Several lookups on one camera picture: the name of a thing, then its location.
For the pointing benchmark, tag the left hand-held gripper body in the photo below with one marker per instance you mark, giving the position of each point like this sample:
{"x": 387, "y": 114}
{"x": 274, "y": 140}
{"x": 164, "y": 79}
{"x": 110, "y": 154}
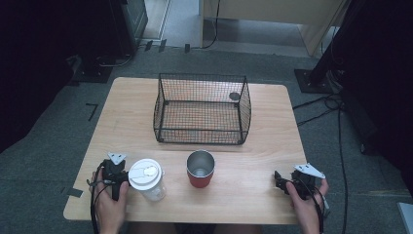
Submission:
{"x": 113, "y": 174}

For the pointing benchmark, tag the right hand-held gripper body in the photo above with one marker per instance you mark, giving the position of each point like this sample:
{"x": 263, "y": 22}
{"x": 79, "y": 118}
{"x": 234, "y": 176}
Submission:
{"x": 305, "y": 185}

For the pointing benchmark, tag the white cup with lid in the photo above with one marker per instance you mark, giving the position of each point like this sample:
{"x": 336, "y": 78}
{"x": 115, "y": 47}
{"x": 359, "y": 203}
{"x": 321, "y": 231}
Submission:
{"x": 145, "y": 177}

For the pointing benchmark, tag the red metal cup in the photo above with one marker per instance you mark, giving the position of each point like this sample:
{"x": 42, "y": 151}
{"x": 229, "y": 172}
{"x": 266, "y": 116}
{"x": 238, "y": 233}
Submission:
{"x": 200, "y": 180}

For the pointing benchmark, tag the person's right hand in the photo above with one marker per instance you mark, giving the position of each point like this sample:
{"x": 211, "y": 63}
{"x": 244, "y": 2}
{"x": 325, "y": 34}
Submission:
{"x": 308, "y": 209}

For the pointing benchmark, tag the person's left hand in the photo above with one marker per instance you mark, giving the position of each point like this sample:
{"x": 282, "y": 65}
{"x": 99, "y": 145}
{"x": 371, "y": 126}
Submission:
{"x": 110, "y": 211}

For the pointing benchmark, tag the black tape piece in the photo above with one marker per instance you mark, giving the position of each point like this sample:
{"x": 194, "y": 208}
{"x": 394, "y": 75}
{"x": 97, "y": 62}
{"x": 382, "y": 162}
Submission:
{"x": 162, "y": 45}
{"x": 148, "y": 45}
{"x": 74, "y": 192}
{"x": 187, "y": 48}

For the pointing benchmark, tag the dark round disc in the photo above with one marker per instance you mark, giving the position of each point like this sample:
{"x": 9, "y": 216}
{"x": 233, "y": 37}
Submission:
{"x": 234, "y": 96}

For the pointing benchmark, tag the pale grey box corner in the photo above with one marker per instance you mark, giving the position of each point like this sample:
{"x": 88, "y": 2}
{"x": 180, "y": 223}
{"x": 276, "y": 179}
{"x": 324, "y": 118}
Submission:
{"x": 406, "y": 217}

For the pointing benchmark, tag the dark curtain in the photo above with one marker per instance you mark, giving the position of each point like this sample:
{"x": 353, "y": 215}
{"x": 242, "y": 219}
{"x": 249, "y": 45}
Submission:
{"x": 383, "y": 97}
{"x": 29, "y": 65}

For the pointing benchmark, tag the black cabinet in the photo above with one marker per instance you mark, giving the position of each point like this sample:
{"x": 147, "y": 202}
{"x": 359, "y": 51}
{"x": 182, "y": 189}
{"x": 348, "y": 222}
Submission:
{"x": 130, "y": 26}

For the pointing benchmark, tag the light wooden desk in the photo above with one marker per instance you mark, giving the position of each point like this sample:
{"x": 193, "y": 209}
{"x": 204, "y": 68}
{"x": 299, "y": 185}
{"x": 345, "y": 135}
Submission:
{"x": 276, "y": 11}

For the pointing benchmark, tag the black stand base plate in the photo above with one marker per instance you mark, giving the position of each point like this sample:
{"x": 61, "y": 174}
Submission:
{"x": 310, "y": 83}
{"x": 92, "y": 73}

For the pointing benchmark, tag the black slanted stand post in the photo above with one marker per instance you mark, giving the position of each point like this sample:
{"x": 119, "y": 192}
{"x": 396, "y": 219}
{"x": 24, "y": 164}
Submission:
{"x": 334, "y": 42}

